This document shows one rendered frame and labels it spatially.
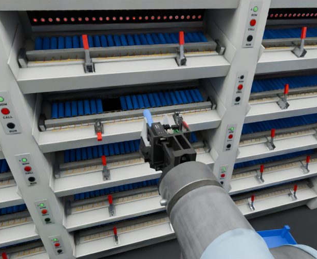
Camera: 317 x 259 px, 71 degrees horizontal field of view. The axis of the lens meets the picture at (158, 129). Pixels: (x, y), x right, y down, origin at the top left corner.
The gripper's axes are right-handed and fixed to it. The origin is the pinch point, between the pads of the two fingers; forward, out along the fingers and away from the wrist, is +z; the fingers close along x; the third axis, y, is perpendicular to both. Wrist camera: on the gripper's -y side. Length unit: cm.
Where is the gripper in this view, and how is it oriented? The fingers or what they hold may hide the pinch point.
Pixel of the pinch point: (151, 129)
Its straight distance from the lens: 53.3
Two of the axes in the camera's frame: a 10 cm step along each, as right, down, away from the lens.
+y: 0.2, -8.5, -5.2
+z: -2.9, -5.0, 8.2
